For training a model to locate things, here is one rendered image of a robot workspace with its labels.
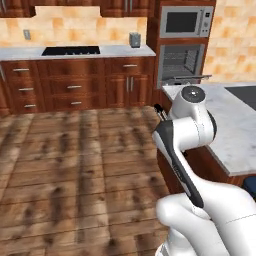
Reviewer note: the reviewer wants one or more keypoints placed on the brown wooden oven housing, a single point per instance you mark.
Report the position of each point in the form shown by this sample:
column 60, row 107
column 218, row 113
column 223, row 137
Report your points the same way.
column 152, row 30

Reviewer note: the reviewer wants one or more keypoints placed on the black island hob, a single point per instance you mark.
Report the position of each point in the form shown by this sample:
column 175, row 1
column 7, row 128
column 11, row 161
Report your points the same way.
column 243, row 95

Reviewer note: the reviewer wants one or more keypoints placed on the silver microwave oven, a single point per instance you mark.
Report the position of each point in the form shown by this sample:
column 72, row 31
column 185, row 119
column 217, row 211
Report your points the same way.
column 186, row 22

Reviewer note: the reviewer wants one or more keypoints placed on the grey toaster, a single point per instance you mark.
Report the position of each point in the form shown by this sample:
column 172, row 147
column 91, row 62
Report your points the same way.
column 134, row 40

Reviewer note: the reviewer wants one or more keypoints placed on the brown wooden wall cupboards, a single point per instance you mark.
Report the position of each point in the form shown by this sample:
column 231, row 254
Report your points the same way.
column 16, row 8
column 126, row 7

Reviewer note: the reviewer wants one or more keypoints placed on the grey wall socket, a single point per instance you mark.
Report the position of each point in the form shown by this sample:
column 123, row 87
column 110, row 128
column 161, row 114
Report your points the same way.
column 27, row 34

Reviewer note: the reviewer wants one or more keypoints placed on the silver oven door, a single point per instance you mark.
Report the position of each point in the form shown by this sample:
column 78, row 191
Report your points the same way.
column 190, row 78

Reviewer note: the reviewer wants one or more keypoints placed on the beige range hood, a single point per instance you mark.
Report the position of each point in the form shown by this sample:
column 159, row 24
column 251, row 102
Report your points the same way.
column 67, row 11

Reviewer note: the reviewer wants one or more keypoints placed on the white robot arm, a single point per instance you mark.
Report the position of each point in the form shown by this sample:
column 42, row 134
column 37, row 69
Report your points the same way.
column 213, row 220

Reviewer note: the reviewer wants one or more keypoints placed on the brown wooden base cupboards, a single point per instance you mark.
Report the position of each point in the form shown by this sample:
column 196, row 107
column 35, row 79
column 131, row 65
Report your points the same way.
column 90, row 85

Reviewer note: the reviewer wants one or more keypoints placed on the blue round stool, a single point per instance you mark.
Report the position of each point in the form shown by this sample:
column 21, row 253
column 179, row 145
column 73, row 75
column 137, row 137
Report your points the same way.
column 250, row 186

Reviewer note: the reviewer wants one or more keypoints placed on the silver built-in oven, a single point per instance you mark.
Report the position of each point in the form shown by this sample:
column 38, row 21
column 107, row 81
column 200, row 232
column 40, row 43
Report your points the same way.
column 180, row 61

